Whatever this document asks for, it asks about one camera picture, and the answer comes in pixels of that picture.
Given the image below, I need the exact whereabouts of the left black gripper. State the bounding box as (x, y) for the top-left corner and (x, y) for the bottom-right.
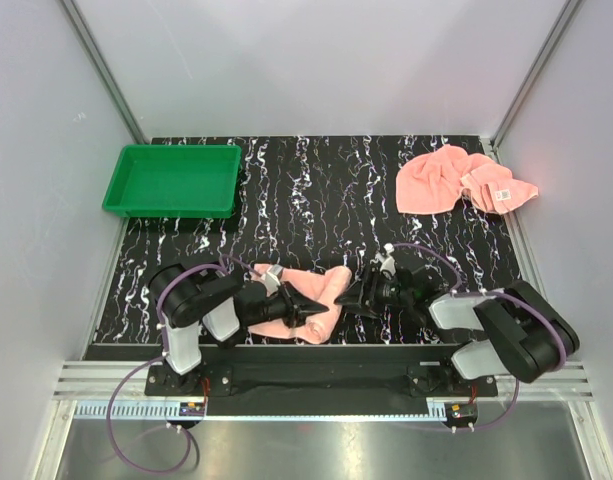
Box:
(244, 282), (328, 329)

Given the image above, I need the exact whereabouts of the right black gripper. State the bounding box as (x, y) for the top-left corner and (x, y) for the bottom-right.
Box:
(334, 265), (414, 320)

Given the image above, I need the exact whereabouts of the pink towel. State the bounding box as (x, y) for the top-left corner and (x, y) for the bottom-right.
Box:
(249, 265), (352, 345)
(396, 145), (539, 215)

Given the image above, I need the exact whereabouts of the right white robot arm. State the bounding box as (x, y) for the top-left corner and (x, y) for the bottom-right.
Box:
(335, 258), (580, 397)

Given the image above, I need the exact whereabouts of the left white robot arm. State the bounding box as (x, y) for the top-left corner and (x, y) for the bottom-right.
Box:
(145, 262), (328, 397)

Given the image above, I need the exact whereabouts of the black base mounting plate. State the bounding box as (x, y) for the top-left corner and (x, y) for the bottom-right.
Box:
(145, 344), (497, 398)

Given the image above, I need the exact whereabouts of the green plastic tray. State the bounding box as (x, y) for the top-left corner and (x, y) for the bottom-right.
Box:
(102, 145), (242, 219)

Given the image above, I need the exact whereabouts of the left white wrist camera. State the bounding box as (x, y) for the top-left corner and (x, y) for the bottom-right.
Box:
(261, 265), (284, 295)

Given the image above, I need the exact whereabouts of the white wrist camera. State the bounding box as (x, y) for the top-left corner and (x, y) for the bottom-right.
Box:
(376, 243), (396, 278)
(261, 265), (284, 295)

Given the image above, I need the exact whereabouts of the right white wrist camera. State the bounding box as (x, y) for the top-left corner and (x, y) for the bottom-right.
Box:
(376, 243), (396, 278)

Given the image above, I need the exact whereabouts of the front aluminium rail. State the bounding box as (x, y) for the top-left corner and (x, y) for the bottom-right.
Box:
(53, 362), (594, 422)

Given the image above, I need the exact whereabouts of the right aluminium frame post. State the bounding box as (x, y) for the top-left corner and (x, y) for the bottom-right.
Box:
(489, 0), (585, 153)

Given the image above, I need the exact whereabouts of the aluminium frame post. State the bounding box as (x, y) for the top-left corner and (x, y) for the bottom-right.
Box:
(57, 0), (150, 144)
(489, 0), (585, 153)

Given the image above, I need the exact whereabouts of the left aluminium frame post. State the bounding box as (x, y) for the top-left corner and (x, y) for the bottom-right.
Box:
(57, 0), (150, 144)

